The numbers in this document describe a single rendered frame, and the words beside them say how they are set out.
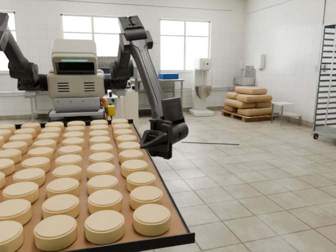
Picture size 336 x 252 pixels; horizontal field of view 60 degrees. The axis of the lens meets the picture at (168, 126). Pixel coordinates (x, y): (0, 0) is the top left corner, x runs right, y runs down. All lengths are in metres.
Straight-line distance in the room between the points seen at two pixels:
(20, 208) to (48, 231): 0.08
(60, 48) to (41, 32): 5.84
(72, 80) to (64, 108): 0.14
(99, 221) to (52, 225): 0.06
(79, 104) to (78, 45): 0.29
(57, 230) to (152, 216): 0.12
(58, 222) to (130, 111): 3.72
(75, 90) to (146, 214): 1.19
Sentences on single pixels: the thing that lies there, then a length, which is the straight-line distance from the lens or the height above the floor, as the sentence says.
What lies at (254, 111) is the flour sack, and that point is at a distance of 6.64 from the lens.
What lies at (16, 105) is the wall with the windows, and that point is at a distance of 7.44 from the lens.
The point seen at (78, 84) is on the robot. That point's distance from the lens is 1.53.
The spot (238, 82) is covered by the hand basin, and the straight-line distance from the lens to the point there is 7.95.
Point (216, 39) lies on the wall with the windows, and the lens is 8.13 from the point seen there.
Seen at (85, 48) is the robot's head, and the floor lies 1.27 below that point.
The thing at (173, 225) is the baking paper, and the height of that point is 0.98.
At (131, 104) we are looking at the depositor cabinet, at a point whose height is 0.67.
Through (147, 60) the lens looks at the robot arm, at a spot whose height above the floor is 1.21.
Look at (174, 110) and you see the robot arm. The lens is 0.81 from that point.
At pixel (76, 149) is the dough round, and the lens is 0.66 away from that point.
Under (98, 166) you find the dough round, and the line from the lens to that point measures 0.56.
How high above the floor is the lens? 1.19
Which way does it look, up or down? 12 degrees down
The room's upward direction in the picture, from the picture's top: straight up
